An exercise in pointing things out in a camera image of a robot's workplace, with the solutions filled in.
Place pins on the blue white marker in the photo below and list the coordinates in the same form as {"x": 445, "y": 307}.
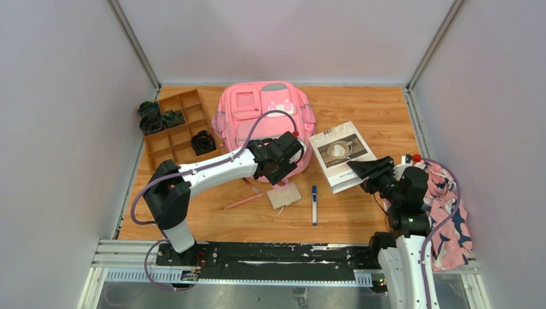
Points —
{"x": 314, "y": 205}

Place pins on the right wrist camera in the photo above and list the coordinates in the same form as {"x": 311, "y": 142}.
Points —
{"x": 406, "y": 161}

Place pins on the red gel pen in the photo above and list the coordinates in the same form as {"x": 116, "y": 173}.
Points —
{"x": 251, "y": 185}

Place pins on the pink pen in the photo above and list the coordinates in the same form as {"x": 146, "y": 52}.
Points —
{"x": 242, "y": 202}

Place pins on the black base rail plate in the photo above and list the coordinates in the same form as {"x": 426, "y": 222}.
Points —
{"x": 271, "y": 261}

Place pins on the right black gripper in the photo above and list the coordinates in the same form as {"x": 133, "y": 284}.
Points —
{"x": 366, "y": 169}

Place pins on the dark rolled sock upper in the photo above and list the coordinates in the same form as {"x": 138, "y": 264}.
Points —
{"x": 148, "y": 107}

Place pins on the wooden compartment tray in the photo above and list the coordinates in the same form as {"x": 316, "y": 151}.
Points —
{"x": 176, "y": 143}

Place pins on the dark rolled sock in tray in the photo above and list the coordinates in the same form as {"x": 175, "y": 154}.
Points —
{"x": 173, "y": 118}

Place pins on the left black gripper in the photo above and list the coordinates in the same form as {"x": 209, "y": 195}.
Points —
{"x": 281, "y": 169}

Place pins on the small beige notebook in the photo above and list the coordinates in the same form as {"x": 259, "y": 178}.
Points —
{"x": 285, "y": 196}

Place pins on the white coffee cover book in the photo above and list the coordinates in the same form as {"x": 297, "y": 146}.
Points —
{"x": 334, "y": 148}

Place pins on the dark rolled sock front tray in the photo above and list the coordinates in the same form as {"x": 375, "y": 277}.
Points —
{"x": 203, "y": 143}

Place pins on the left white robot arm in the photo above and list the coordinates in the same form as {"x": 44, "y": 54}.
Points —
{"x": 172, "y": 187}

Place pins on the pink school backpack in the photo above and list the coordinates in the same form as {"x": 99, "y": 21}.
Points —
{"x": 260, "y": 110}

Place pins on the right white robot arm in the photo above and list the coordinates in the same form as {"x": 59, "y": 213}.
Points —
{"x": 404, "y": 253}

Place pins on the pink patterned cloth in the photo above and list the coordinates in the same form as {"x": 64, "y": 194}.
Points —
{"x": 451, "y": 244}

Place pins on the dark rolled sock lower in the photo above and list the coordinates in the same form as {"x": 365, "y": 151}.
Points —
{"x": 151, "y": 124}

